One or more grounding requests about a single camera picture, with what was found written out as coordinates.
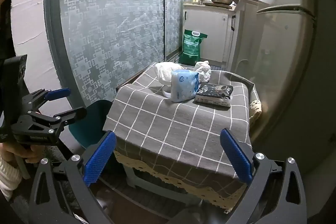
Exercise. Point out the black packet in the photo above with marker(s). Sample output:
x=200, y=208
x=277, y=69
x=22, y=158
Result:
x=214, y=94

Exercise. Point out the blue and white packet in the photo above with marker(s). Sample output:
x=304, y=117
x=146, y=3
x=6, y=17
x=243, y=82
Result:
x=183, y=87

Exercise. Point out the white tape roll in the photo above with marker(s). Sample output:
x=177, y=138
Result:
x=166, y=94

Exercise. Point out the white kitchen cabinet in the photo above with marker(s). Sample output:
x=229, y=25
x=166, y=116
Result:
x=207, y=29

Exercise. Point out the green standing bag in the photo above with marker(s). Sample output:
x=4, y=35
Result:
x=191, y=48

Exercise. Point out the white door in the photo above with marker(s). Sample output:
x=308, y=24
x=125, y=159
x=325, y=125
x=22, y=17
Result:
x=283, y=69

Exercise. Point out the person's left forearm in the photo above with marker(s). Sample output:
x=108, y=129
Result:
x=8, y=176

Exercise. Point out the teal plastic bin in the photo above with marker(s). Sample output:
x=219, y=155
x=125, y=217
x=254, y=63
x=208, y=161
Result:
x=89, y=119

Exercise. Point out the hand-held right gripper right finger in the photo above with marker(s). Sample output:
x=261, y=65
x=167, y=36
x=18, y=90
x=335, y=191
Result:
x=236, y=155

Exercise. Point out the person's left hand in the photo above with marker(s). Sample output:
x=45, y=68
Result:
x=15, y=153

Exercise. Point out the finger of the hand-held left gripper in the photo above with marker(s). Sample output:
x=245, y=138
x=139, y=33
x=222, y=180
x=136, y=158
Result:
x=73, y=114
x=59, y=93

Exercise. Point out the grey checked tablecloth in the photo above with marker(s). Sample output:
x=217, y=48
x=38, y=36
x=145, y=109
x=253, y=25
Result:
x=170, y=129

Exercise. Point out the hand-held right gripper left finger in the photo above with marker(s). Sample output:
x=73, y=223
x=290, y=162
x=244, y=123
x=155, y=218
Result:
x=101, y=158

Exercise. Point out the frosted patterned glass door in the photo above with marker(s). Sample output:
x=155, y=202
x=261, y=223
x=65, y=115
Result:
x=113, y=29

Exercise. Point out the grey plastic stool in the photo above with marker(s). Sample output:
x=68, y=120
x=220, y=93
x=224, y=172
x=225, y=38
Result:
x=147, y=182

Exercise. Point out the white plastic bag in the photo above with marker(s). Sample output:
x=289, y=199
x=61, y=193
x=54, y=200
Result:
x=165, y=70

